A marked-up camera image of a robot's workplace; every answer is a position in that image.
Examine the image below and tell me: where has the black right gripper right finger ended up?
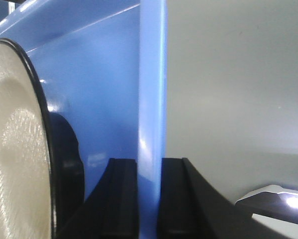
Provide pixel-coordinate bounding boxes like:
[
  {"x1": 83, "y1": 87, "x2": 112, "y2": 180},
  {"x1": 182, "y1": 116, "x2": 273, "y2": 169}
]
[{"x1": 157, "y1": 158, "x2": 281, "y2": 239}]

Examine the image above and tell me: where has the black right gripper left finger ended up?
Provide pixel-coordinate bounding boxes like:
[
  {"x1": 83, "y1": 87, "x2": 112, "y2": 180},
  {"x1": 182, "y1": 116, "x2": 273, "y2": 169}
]
[{"x1": 57, "y1": 158, "x2": 139, "y2": 239}]

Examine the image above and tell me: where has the beige plate with black rim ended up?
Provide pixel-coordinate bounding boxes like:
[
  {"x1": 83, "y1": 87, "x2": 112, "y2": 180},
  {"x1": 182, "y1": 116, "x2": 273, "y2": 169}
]
[{"x1": 0, "y1": 38, "x2": 85, "y2": 239}]

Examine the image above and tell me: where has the blue plastic tray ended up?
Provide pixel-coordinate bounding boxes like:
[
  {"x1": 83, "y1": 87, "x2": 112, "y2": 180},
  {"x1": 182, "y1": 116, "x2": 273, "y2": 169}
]
[{"x1": 0, "y1": 0, "x2": 165, "y2": 239}]

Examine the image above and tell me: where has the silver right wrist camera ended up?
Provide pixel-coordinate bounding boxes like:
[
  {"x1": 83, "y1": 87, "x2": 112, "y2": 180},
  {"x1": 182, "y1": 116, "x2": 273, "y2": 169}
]
[{"x1": 235, "y1": 184, "x2": 298, "y2": 224}]

